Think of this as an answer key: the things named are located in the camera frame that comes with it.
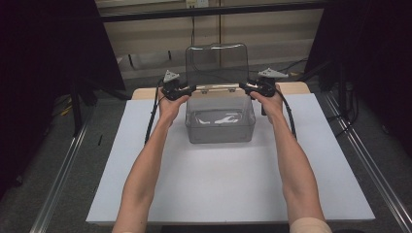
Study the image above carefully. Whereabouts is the white foam board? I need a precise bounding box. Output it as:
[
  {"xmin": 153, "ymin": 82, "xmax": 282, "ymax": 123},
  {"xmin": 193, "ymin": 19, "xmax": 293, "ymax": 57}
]
[{"xmin": 86, "ymin": 92, "xmax": 376, "ymax": 225}]

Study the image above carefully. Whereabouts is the beige sleeve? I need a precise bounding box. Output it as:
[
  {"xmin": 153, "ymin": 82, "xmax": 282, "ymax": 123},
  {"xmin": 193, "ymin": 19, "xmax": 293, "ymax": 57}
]
[{"xmin": 289, "ymin": 216, "xmax": 333, "ymax": 233}]

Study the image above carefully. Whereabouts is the person's right hand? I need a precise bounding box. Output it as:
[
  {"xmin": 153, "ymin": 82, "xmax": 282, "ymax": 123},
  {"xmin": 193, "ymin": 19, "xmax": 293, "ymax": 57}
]
[{"xmin": 249, "ymin": 83, "xmax": 285, "ymax": 124}]

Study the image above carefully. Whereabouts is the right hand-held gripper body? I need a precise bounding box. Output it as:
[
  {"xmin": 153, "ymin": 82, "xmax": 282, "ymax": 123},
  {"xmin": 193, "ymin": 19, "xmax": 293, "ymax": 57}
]
[{"xmin": 247, "ymin": 67, "xmax": 290, "ymax": 98}]

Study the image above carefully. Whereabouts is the aluminium floor rail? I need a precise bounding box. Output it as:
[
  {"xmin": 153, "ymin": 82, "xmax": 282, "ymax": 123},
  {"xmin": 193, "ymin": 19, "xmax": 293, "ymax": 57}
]
[
  {"xmin": 28, "ymin": 106, "xmax": 95, "ymax": 233},
  {"xmin": 324, "ymin": 91, "xmax": 412, "ymax": 232}
]

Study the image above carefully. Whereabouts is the long beige desk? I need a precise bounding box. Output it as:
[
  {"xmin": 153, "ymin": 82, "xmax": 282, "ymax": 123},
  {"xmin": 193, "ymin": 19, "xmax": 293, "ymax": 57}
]
[{"xmin": 95, "ymin": 0, "xmax": 325, "ymax": 79}]

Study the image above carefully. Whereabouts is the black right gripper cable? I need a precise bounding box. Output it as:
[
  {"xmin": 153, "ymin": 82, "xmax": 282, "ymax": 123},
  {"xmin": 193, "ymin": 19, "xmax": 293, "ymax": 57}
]
[{"xmin": 275, "ymin": 85, "xmax": 297, "ymax": 140}]

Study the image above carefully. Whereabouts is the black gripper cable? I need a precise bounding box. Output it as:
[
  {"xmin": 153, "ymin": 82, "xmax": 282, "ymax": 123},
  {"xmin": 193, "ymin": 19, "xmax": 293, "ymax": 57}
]
[
  {"xmin": 275, "ymin": 85, "xmax": 297, "ymax": 140},
  {"xmin": 144, "ymin": 77, "xmax": 163, "ymax": 145}
]

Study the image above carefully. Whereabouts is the wooden table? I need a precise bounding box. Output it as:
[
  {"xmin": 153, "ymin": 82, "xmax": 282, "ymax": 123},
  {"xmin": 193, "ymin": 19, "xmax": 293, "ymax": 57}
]
[{"xmin": 130, "ymin": 81, "xmax": 312, "ymax": 101}]

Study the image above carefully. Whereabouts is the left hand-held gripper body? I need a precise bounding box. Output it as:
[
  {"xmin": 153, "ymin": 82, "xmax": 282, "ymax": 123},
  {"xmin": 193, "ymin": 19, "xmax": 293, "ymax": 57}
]
[{"xmin": 160, "ymin": 69, "xmax": 192, "ymax": 101}]

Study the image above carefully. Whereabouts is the person's left hand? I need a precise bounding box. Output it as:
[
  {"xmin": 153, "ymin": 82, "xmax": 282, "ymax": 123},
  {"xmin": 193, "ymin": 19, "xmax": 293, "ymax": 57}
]
[{"xmin": 157, "ymin": 86, "xmax": 190, "ymax": 122}]

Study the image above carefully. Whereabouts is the transparent grey lidded storage box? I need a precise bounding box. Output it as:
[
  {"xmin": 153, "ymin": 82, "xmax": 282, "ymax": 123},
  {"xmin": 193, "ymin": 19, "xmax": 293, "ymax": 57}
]
[{"xmin": 184, "ymin": 43, "xmax": 257, "ymax": 145}]

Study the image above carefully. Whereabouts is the white wall socket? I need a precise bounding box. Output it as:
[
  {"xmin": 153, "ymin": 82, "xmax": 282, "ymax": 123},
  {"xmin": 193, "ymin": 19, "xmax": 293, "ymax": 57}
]
[{"xmin": 186, "ymin": 0, "xmax": 210, "ymax": 9}]

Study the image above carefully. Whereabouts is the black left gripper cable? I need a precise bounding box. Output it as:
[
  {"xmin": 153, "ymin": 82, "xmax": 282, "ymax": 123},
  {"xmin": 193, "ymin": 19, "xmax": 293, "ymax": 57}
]
[{"xmin": 144, "ymin": 77, "xmax": 163, "ymax": 145}]

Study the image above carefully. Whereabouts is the black power cable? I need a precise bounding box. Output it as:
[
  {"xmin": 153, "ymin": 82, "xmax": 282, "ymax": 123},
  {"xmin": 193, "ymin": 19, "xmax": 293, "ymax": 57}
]
[{"xmin": 190, "ymin": 8, "xmax": 196, "ymax": 47}]

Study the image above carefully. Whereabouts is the black metal stand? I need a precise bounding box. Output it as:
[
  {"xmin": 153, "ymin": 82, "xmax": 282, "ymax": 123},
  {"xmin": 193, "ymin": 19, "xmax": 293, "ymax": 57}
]
[{"xmin": 69, "ymin": 77, "xmax": 98, "ymax": 137}]

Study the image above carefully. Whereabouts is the black curtain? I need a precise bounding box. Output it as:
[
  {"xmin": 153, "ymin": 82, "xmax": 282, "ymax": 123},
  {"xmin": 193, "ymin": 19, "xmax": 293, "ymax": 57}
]
[
  {"xmin": 0, "ymin": 0, "xmax": 126, "ymax": 195},
  {"xmin": 304, "ymin": 0, "xmax": 412, "ymax": 156}
]

